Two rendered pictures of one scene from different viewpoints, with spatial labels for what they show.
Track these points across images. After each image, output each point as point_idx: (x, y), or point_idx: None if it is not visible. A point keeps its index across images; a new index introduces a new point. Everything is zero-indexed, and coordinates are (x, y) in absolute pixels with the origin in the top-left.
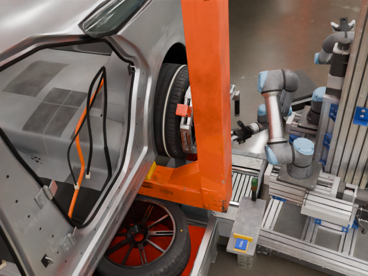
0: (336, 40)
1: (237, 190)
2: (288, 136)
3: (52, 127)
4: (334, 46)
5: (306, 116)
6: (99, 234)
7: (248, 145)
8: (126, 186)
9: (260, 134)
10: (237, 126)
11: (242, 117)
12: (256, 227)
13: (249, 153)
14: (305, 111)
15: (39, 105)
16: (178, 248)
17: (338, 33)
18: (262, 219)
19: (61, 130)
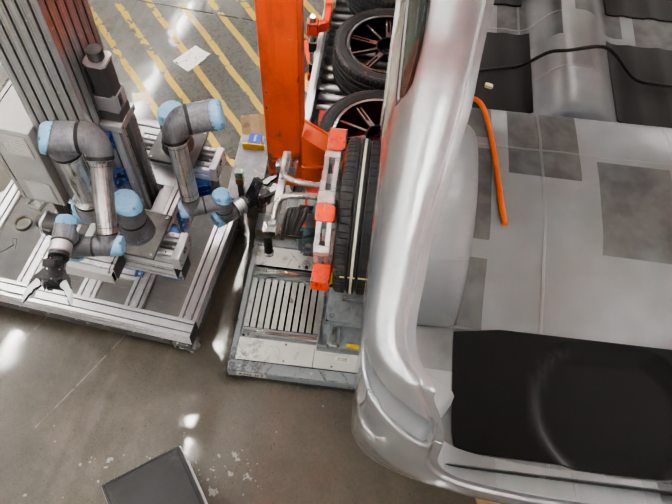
0: (94, 123)
1: (273, 298)
2: (186, 442)
3: (527, 119)
4: (107, 58)
5: (154, 226)
6: (392, 35)
7: (263, 407)
8: (387, 82)
9: (241, 439)
10: (287, 459)
11: (279, 490)
12: (238, 163)
13: (258, 369)
14: (154, 243)
15: (576, 148)
16: (325, 121)
17: (87, 127)
18: (236, 268)
19: (511, 116)
